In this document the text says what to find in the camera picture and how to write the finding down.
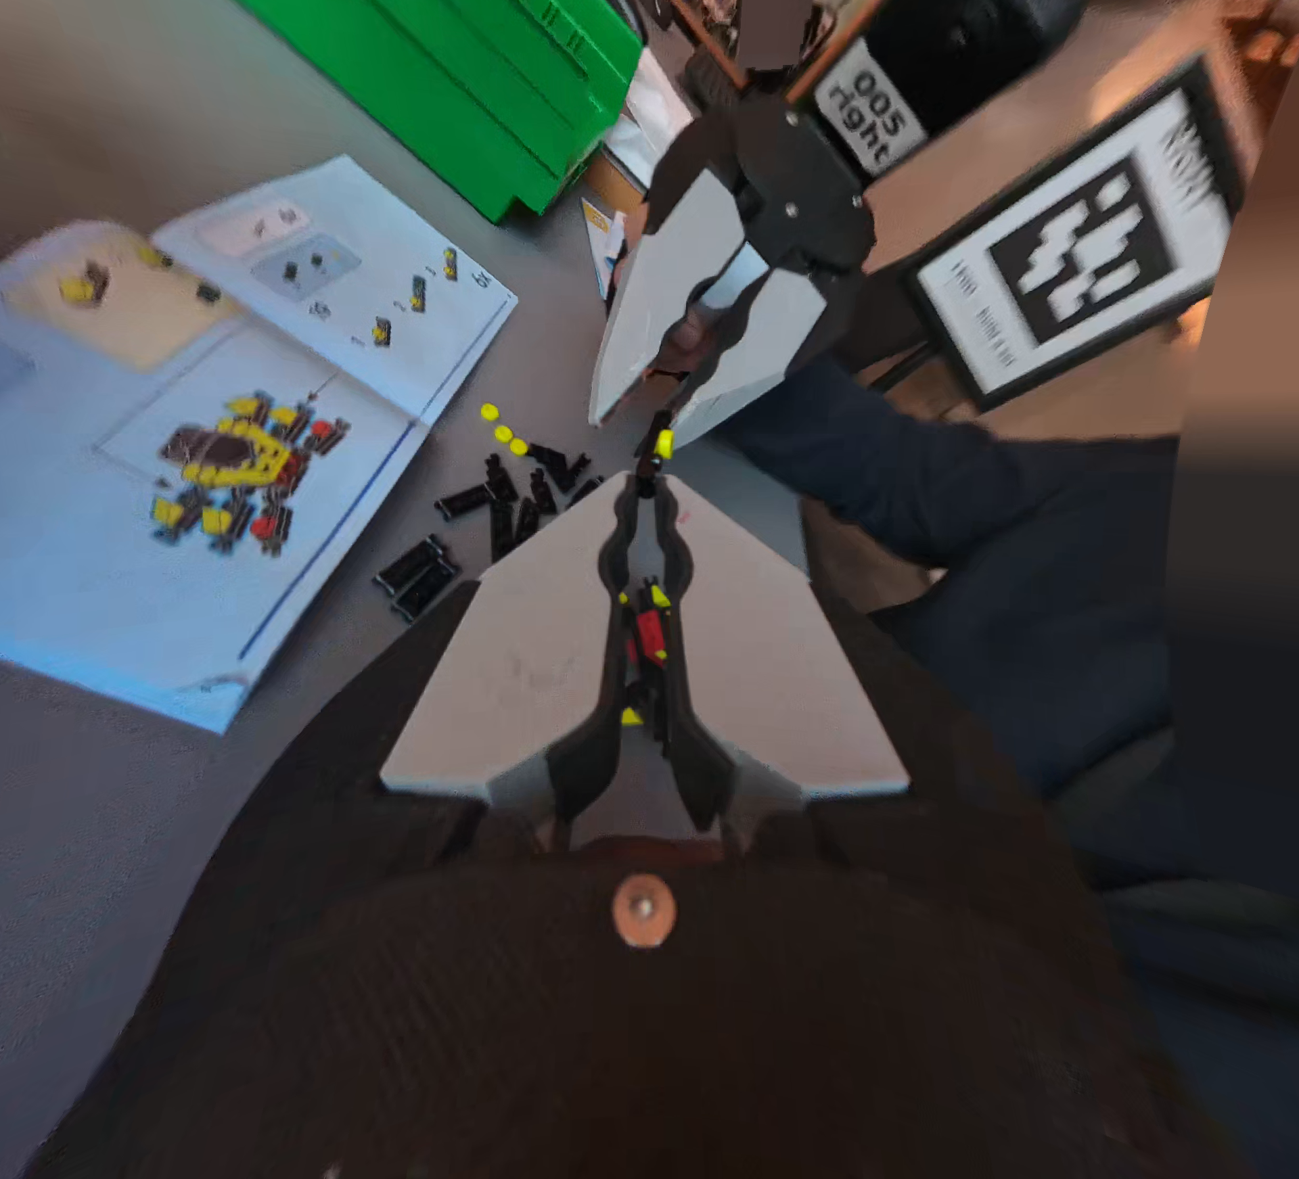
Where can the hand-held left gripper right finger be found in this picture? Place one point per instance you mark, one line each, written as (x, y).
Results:
(782, 681)

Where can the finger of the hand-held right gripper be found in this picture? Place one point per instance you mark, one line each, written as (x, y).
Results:
(771, 336)
(659, 285)

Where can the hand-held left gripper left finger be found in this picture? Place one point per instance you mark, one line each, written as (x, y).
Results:
(507, 681)

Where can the black lego plate yellow stud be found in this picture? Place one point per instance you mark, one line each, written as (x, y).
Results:
(665, 441)

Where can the person's right forearm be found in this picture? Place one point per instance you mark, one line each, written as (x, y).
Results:
(913, 478)

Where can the yellow black lego spider model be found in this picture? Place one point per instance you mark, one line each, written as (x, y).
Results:
(650, 635)

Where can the pile of black lego plates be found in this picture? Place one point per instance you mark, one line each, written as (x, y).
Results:
(416, 570)

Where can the open lego instruction booklet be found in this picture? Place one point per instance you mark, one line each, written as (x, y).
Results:
(355, 366)

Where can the black white marker sign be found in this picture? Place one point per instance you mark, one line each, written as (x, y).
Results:
(1076, 255)

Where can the person's dark clothing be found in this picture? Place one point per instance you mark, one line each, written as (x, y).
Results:
(1116, 691)

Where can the green plastic bin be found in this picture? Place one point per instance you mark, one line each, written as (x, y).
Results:
(407, 12)

